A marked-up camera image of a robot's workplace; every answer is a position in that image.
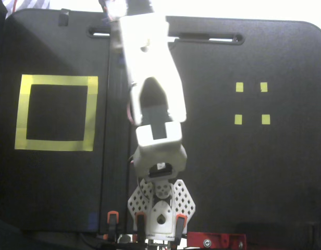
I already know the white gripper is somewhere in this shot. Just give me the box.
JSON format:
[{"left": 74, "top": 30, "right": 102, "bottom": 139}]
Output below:
[{"left": 104, "top": 0, "right": 129, "bottom": 24}]

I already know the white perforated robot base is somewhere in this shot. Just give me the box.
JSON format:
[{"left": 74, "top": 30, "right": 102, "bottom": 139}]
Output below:
[{"left": 127, "top": 178, "right": 196, "bottom": 241}]

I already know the black tape piece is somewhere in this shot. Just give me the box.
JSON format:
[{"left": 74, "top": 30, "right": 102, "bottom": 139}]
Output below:
[{"left": 58, "top": 8, "right": 70, "bottom": 27}]

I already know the white striped cloth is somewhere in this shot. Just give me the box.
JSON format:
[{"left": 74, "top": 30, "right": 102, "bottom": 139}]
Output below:
[{"left": 1, "top": 0, "right": 52, "bottom": 19}]

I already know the yellow tape square outline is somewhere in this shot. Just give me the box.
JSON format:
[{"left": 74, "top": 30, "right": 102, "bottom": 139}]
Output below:
[{"left": 14, "top": 74, "right": 99, "bottom": 152}]

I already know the long black table strip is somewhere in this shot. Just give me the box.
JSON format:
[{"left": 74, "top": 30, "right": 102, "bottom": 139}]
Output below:
[{"left": 99, "top": 15, "right": 137, "bottom": 234}]

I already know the orange black spring clamp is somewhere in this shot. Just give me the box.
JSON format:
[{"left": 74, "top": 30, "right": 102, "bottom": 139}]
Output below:
[
  {"left": 134, "top": 212, "right": 147, "bottom": 242},
  {"left": 103, "top": 210, "right": 120, "bottom": 242}
]

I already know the red screw clamp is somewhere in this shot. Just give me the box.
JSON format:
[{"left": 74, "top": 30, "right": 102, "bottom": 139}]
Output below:
[{"left": 187, "top": 231, "right": 248, "bottom": 250}]

